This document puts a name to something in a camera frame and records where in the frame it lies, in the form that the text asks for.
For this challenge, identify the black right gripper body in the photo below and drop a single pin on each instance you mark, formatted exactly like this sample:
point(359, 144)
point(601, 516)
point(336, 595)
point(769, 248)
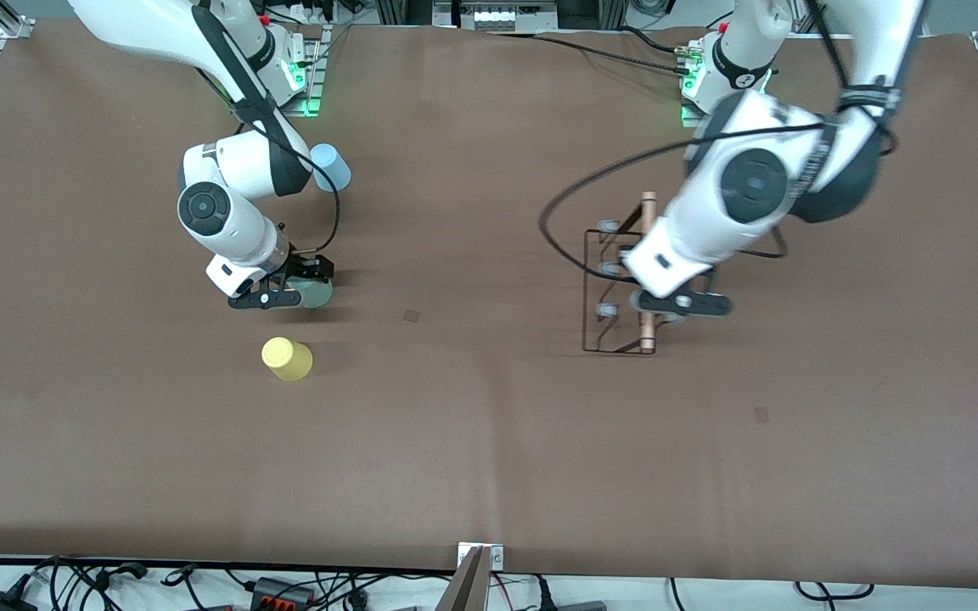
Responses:
point(303, 269)

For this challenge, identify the grey-green plastic cup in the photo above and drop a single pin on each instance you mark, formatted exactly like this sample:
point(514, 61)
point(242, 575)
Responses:
point(317, 296)

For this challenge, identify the yellow plastic cup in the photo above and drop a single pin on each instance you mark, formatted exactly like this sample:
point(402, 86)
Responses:
point(287, 358)

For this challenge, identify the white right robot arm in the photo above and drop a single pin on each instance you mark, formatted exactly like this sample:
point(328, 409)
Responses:
point(234, 170)

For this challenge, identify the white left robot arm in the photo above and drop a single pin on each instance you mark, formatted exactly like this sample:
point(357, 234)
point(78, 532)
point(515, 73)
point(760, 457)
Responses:
point(752, 182)

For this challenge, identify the light blue plastic cup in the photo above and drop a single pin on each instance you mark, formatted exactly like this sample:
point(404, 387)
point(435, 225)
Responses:
point(334, 170)

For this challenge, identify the brown paper table cover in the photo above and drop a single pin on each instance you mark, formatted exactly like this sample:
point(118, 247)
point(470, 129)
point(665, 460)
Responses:
point(489, 467)

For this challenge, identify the white power strip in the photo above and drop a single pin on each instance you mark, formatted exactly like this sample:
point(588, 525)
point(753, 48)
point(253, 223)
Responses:
point(506, 15)

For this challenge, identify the orange black connector block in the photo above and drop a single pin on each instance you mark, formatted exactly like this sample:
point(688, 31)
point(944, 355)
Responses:
point(281, 592)

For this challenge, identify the aluminium profile beam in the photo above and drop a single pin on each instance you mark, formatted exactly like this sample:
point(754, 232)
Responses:
point(465, 590)

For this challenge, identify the black power adapter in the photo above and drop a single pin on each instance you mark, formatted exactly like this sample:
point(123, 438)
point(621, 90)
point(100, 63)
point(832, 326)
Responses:
point(1, 601)

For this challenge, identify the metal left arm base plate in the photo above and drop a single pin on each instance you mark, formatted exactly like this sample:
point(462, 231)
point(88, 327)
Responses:
point(691, 114)

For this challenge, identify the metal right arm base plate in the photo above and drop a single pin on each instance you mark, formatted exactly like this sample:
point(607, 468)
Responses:
point(312, 76)

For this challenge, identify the metal corner bracket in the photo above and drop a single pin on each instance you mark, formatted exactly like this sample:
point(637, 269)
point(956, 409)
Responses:
point(480, 553)

